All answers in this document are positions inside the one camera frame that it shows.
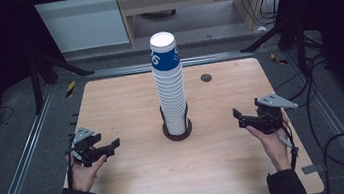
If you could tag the black metal stand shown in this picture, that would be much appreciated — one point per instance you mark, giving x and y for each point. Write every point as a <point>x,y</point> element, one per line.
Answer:
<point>301,46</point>
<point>36,84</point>

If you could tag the round black table grommet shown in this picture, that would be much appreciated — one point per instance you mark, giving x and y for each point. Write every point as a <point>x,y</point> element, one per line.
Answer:
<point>206,78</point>

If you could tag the person's right hand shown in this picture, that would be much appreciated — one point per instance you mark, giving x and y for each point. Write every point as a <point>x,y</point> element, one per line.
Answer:
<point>274,150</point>

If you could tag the grey tape strip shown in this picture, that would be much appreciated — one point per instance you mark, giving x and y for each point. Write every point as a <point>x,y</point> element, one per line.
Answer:
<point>312,169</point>

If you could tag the black cup holder stand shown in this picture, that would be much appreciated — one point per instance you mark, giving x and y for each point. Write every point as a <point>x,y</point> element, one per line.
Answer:
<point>178,137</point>

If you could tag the stack of paper cups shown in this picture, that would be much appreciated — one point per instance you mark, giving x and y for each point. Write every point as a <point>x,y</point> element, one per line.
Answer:
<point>173,103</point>

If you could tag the person's left hand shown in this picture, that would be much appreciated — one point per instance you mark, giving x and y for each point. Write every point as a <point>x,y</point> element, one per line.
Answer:
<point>83,177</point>

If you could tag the blue and white paper cup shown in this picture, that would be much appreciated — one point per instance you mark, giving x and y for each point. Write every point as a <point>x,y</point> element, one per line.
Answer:
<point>164,57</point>

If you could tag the yellow black tape strip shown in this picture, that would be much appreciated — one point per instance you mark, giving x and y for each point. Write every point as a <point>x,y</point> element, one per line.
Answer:
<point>278,60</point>
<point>70,88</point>

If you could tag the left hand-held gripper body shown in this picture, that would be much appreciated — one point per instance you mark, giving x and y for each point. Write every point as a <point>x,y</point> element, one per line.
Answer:
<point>83,150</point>

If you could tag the white cabinet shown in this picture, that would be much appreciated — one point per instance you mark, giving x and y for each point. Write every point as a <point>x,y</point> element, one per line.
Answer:
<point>83,23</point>

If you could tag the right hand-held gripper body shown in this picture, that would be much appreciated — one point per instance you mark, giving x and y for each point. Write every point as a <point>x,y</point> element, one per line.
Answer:
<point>268,118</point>

